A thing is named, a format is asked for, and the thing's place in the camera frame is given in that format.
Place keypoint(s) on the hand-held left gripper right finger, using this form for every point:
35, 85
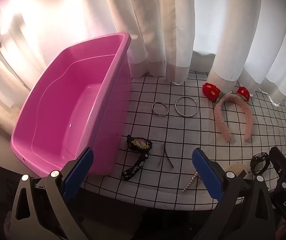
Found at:
208, 172

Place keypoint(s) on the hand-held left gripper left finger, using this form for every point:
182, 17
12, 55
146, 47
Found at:
79, 177

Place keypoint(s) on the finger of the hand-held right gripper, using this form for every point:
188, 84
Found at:
281, 166

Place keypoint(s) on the pink plastic tub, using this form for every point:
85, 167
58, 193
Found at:
70, 110

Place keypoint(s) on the plain silver bangle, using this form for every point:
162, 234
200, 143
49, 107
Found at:
175, 106

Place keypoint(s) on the engraved silver bangle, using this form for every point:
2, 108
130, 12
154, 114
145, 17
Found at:
152, 107

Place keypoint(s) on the person's right forearm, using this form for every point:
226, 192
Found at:
281, 231

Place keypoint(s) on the beige pompom hair clip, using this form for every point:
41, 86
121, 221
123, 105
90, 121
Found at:
232, 168

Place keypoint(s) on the thin metal hairpin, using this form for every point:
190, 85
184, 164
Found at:
164, 150

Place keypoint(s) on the pink fuzzy strawberry headband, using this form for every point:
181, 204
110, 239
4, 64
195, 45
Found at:
221, 122

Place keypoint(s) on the white curtain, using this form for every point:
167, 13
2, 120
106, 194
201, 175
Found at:
158, 17

